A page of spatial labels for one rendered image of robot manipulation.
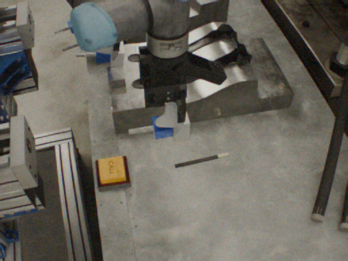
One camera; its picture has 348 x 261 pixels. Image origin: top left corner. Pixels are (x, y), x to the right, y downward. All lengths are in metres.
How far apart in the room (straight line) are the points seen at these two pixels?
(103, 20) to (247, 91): 0.53
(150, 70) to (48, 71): 1.84
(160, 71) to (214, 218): 0.36
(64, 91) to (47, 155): 0.66
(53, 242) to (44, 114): 0.93
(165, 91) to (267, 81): 0.43
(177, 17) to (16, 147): 0.42
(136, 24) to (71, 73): 1.87
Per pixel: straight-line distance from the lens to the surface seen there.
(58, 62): 2.52
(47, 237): 1.54
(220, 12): 1.31
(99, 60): 1.00
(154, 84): 0.68
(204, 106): 0.95
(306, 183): 0.94
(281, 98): 1.04
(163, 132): 0.80
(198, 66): 0.68
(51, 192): 1.63
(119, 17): 0.54
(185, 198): 0.87
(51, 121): 2.15
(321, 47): 1.38
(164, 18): 0.57
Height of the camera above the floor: 1.56
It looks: 51 degrees down
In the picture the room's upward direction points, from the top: straight up
